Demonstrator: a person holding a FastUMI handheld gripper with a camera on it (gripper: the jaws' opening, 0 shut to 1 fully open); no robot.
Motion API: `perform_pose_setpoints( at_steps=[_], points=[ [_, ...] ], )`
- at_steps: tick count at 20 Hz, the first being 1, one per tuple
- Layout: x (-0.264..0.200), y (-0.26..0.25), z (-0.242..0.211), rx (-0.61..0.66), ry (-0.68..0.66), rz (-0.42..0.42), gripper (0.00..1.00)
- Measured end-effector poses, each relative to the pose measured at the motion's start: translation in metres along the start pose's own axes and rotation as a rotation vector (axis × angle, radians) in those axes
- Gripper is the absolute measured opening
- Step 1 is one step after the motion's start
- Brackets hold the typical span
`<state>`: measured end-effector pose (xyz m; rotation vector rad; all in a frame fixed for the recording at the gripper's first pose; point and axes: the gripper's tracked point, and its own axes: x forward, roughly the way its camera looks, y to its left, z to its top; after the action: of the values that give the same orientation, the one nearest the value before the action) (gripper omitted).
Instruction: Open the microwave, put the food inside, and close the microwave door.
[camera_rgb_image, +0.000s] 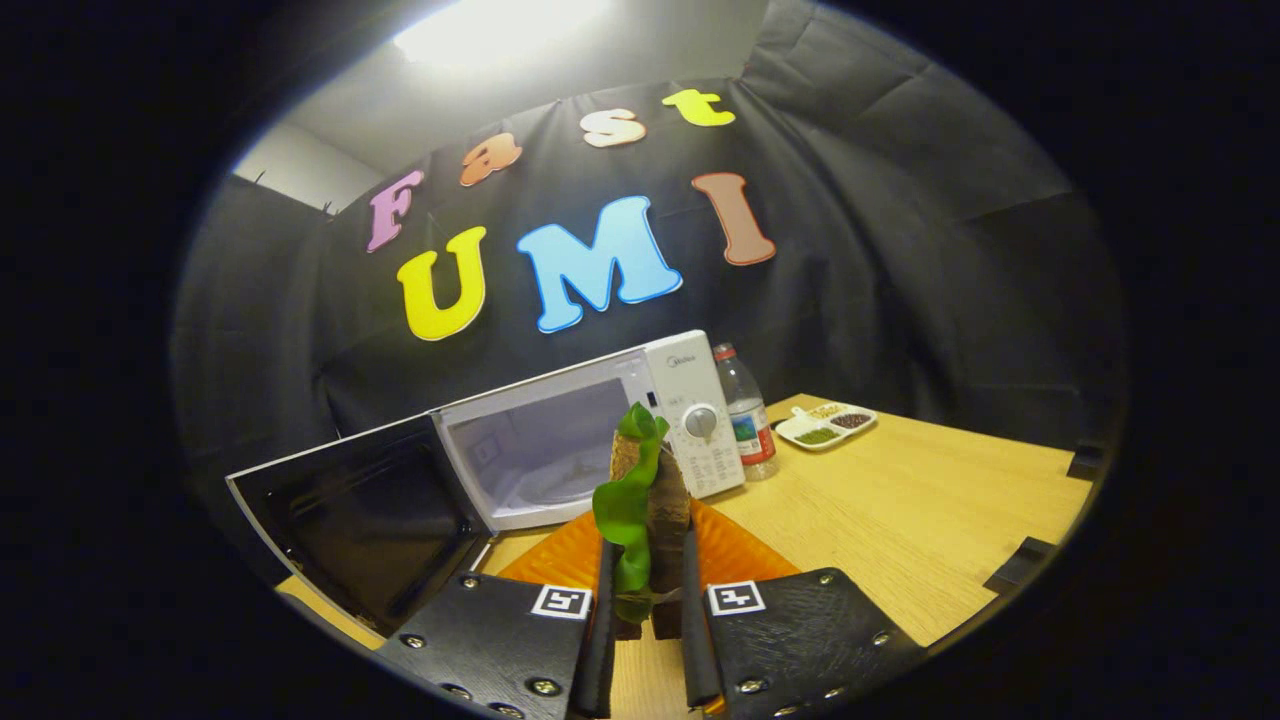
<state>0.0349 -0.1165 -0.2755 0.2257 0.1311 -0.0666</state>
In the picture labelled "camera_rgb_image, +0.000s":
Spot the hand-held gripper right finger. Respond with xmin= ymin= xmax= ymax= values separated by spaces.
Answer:
xmin=680 ymin=498 xmax=926 ymax=720

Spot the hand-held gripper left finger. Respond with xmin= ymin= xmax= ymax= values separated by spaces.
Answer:
xmin=375 ymin=510 xmax=621 ymax=720

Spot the lettuce sandwich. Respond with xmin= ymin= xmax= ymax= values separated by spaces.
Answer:
xmin=592 ymin=402 xmax=693 ymax=641

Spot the white microwave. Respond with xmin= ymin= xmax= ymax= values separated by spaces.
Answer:
xmin=225 ymin=330 xmax=746 ymax=636

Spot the clear water bottle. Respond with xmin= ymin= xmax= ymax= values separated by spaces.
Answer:
xmin=712 ymin=343 xmax=779 ymax=481

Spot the white divided bean dish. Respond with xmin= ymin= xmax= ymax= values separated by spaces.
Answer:
xmin=773 ymin=402 xmax=879 ymax=452

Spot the black backdrop cloth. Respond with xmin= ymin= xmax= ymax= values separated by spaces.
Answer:
xmin=170 ymin=0 xmax=1131 ymax=591

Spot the large ceiling light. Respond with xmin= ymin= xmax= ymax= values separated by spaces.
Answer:
xmin=390 ymin=0 xmax=611 ymax=66

